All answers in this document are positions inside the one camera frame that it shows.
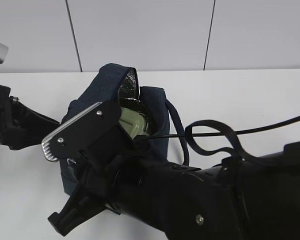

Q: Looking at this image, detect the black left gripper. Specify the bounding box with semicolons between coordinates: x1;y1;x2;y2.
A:
0;85;60;150

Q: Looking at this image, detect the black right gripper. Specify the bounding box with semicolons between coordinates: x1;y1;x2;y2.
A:
47;125;150;236

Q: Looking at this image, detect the green lid glass lunch box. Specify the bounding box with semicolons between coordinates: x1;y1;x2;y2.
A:
119;107;149;139

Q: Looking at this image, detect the navy blue lunch bag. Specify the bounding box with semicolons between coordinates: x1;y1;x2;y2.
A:
59;62;190;198

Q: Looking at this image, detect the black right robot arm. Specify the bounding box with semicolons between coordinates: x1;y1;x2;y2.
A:
48;126;300;240

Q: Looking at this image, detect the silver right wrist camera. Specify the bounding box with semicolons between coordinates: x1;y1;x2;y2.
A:
41;101;122;162

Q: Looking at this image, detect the black cable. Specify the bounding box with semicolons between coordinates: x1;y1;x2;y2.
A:
132;112;300;161

